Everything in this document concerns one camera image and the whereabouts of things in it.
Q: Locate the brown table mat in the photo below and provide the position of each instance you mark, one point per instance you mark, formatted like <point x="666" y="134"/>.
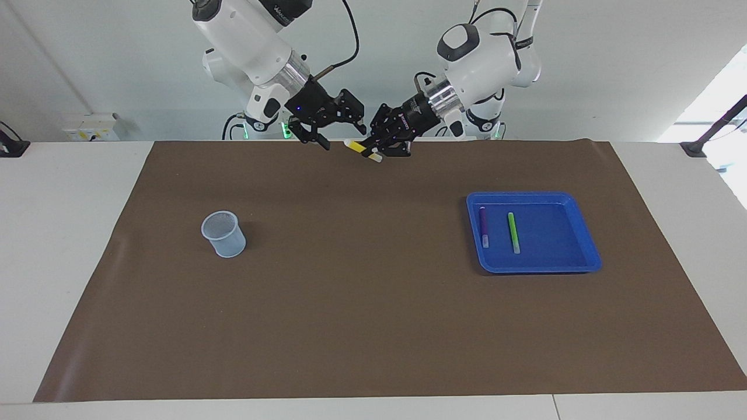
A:
<point x="373" y="291"/>

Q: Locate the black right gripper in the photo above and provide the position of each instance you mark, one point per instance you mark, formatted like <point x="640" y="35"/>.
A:
<point x="312" y="105"/>

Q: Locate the light blue mesh cup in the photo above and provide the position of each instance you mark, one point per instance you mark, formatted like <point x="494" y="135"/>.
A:
<point x="227" y="242"/>

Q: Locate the green pen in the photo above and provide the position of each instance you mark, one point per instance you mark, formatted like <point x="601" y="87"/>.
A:
<point x="513" y="230"/>

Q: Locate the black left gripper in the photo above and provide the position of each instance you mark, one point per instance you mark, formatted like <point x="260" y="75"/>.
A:
<point x="420" y="116"/>

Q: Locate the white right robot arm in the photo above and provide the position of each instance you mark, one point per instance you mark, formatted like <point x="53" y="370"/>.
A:
<point x="251" y="41"/>

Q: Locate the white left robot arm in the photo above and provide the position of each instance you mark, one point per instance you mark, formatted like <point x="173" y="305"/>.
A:
<point x="484" y="58"/>

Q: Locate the blue plastic tray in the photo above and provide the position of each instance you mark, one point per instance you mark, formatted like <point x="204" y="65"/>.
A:
<point x="560" y="256"/>

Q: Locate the yellow pen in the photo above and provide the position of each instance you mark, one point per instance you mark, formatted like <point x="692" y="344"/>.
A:
<point x="356" y="146"/>

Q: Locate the white wall socket box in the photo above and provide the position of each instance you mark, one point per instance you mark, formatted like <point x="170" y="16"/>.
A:
<point x="87" y="129"/>

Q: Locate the black table clamp mount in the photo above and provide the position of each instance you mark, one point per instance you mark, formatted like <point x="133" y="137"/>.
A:
<point x="694" y="149"/>
<point x="11" y="149"/>

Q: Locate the purple pen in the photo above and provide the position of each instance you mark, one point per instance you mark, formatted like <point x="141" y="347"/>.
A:
<point x="484" y="224"/>

